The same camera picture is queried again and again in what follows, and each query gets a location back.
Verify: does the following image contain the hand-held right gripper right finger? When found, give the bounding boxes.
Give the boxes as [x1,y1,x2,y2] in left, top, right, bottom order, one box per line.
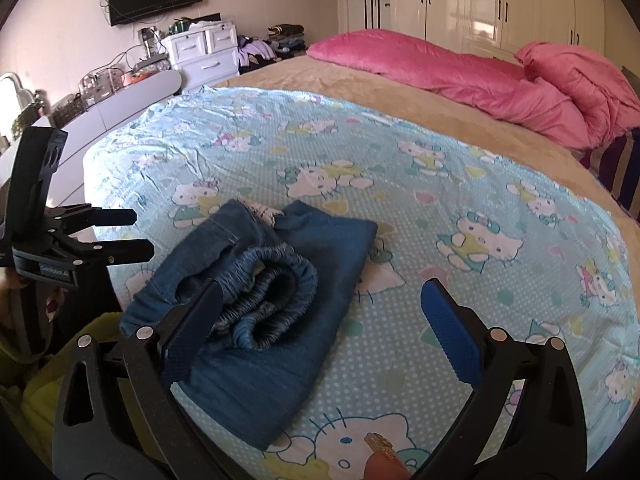
[420,277,588,480]

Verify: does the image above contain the blue denim pants lace trim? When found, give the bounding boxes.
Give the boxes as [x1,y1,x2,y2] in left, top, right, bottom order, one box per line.
[120,199,378,453]

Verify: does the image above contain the cartoon cat printed blanket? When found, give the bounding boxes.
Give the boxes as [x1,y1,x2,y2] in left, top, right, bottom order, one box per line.
[82,85,640,480]

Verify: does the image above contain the glossy cream wardrobe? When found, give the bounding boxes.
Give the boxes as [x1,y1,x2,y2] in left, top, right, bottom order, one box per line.
[387,0,608,68]

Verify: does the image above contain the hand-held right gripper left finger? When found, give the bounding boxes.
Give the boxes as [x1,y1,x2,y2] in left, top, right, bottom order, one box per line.
[50,277,226,480]

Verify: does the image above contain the pink fleece blanket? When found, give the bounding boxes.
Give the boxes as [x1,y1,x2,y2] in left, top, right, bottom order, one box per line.
[306,29,586,151]

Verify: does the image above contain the person's left hand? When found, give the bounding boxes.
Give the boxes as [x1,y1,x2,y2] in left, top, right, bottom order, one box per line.
[0,270,65,326]

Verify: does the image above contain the clear acrylic organizer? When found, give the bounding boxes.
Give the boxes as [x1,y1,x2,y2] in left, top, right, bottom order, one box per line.
[77,65,126,108]

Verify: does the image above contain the pale lavender dresser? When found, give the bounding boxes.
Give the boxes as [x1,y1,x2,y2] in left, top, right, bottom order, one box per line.
[0,69,183,181]

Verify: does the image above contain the pink quilted duvet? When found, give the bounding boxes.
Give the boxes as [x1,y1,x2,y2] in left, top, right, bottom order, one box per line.
[515,41,640,148]

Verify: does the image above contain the person's right hand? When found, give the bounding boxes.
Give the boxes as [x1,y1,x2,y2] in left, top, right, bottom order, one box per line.
[362,432,416,480]

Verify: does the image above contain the pile of folded clothes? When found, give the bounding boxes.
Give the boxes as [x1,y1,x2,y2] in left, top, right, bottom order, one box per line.
[237,22,308,73]

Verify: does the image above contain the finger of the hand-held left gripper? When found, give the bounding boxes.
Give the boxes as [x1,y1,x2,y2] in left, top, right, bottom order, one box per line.
[45,204,138,235]
[50,237,156,267]

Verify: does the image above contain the white drawer chest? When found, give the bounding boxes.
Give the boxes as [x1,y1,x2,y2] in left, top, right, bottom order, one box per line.
[161,21,240,93]

